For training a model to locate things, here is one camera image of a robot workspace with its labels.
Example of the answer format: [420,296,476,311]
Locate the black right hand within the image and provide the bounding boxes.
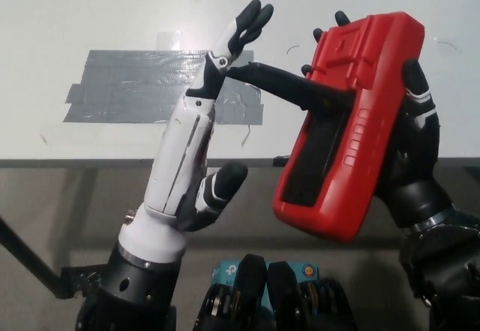
[301,10,457,230]

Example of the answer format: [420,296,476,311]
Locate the white and black left hand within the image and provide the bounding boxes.
[118,0,275,264]

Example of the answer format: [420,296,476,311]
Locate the red digital multimeter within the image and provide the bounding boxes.
[271,11,427,244]

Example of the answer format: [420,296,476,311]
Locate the black multimeter stand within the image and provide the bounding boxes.
[227,62,356,113]

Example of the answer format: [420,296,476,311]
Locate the black metal table leg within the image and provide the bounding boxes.
[0,216,65,298]

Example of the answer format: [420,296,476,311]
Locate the grey duct tape patch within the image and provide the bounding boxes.
[62,49,266,126]

